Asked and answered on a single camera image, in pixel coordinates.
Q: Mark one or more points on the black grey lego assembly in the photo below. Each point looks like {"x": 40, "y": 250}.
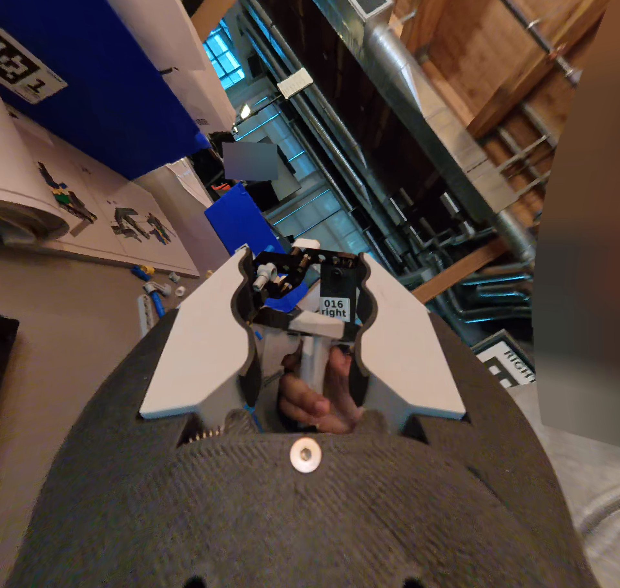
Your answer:
{"x": 271, "y": 259}

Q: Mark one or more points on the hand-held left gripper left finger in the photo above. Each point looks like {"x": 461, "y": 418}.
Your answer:
{"x": 203, "y": 346}

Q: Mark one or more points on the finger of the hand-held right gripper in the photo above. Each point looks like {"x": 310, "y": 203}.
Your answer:
{"x": 319, "y": 327}

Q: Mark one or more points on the white hanging sign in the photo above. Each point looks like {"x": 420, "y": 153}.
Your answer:
{"x": 294, "y": 83}

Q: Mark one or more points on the white paper sheet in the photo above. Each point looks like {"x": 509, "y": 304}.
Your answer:
{"x": 189, "y": 181}

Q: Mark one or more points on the lego instruction booklet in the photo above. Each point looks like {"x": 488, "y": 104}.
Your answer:
{"x": 97, "y": 196}

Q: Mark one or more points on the metal ventilation duct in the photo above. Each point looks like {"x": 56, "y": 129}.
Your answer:
{"x": 411, "y": 89}

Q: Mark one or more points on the person's right hand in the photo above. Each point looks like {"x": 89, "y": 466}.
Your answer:
{"x": 310, "y": 406}

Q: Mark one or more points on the grey lego beam blue pins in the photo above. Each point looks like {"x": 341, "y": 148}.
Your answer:
{"x": 144, "y": 307}

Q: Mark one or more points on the yellow lego piece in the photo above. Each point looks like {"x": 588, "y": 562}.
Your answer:
{"x": 145, "y": 271}

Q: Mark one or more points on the grey blue lego connector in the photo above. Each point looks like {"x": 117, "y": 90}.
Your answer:
{"x": 155, "y": 288}

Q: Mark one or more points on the large blue plastic bin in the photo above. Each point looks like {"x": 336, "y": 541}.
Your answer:
{"x": 97, "y": 65}

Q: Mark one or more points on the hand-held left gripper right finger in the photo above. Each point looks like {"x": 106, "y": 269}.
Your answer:
{"x": 411, "y": 355}

